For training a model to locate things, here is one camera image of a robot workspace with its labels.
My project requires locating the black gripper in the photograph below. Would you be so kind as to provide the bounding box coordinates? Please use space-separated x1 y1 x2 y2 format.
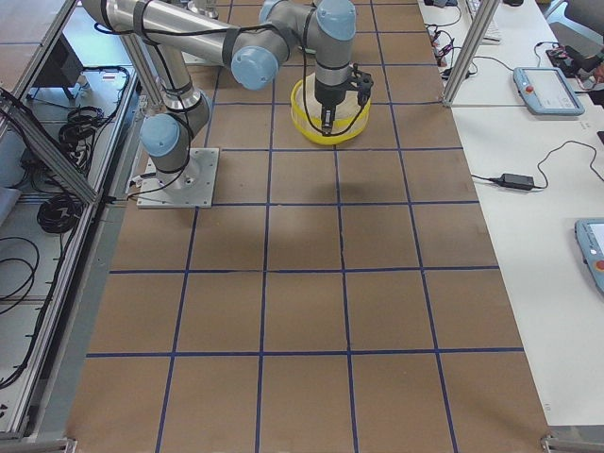
314 80 349 136

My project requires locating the yellow bamboo steamer layer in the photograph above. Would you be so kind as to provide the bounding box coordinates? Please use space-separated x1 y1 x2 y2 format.
290 80 371 145

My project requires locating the white steamer cloth liner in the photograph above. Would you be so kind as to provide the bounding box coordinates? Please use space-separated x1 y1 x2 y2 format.
305 74 360 122

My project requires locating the black power adapter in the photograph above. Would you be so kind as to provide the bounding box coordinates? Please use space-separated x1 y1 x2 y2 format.
489 173 536 191

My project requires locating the blue teach pendant far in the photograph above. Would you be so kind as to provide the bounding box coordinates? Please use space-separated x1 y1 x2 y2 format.
512 67 584 116

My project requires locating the blue teach pendant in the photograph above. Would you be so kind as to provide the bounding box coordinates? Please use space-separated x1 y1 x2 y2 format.
512 67 584 116
574 218 604 293

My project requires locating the blue teach pendant near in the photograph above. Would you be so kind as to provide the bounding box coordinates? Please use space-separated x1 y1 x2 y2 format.
574 218 604 293

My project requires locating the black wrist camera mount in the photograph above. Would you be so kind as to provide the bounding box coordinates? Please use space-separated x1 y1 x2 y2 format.
349 63 374 107

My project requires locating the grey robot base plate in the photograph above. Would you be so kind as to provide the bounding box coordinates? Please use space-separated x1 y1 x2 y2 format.
136 147 220 209

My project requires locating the aluminium frame post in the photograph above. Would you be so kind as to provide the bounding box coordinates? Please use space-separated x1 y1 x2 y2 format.
443 0 499 107

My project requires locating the black coiled cable bundle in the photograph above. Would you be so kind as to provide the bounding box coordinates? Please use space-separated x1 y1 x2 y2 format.
36 193 82 235

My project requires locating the aluminium frame rail left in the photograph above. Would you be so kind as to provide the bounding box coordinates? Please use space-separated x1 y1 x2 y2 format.
1 88 100 204

